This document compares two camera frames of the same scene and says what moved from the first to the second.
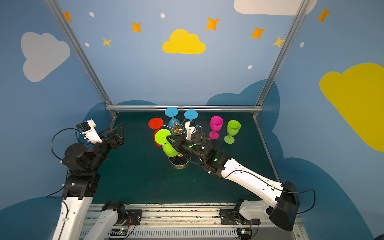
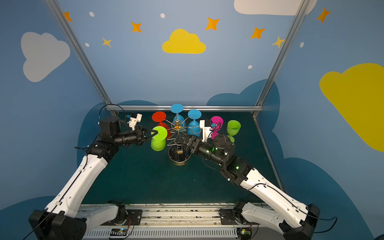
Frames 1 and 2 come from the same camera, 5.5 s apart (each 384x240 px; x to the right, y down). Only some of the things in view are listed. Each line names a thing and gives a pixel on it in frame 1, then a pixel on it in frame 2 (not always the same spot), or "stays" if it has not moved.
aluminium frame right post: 282,55 stays
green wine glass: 160,138 -> 158,141
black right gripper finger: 175,144 -> 188,148
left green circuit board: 119,232 stays
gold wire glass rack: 181,160 stays
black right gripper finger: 174,140 -> 186,139
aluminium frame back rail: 184,108 stays
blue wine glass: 172,112 -> 179,121
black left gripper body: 109,139 -> 139,135
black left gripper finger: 118,132 -> 150,137
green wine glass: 233,127 stays
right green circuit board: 244,232 stays
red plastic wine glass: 156,123 -> 160,117
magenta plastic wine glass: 216,123 stays
